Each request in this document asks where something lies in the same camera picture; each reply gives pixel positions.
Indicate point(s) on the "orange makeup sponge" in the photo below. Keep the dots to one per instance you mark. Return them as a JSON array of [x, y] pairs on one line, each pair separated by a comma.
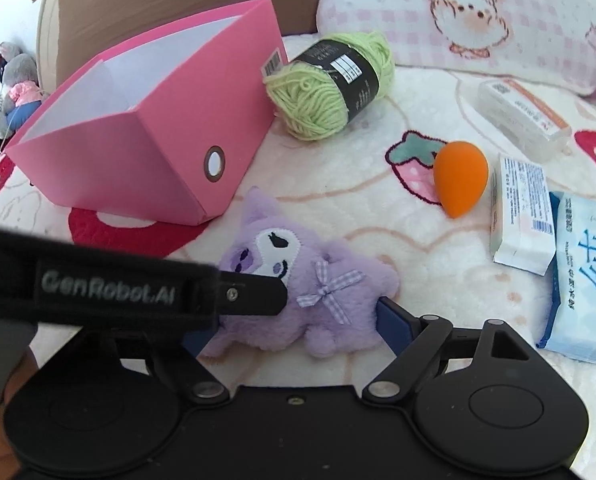
[[461, 175]]

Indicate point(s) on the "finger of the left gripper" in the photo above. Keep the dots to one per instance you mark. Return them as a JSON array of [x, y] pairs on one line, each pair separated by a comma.
[[250, 295]]

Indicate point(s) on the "blue wet wipes pack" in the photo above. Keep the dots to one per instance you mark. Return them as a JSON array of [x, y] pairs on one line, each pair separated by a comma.
[[571, 326]]

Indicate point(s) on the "brown cloud pillow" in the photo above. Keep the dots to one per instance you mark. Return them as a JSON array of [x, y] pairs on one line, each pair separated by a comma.
[[153, 0]]

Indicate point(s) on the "grey plush rabbit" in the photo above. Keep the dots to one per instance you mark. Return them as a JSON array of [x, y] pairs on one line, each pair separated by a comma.
[[22, 95]]

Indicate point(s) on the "green yarn ball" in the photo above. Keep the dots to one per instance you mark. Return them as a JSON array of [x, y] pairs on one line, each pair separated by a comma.
[[324, 88]]

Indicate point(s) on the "purple plush toy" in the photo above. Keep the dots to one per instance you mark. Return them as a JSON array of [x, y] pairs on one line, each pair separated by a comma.
[[332, 291]]

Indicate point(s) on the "clear box orange label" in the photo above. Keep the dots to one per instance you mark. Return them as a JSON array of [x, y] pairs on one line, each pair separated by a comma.
[[527, 121]]

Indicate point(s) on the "white blue medicine box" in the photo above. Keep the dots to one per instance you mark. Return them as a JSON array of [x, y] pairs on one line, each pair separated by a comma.
[[522, 228]]

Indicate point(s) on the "pink storage box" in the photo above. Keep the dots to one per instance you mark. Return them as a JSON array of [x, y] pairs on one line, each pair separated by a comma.
[[163, 126]]

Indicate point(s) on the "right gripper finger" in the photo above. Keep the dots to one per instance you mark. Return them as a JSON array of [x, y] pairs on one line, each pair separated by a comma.
[[416, 343]]

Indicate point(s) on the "person's left hand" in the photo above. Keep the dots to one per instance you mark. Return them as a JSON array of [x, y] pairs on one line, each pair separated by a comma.
[[25, 369]]

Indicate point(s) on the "pink checkered pillow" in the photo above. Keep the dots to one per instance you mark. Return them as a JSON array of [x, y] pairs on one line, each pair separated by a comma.
[[546, 41]]

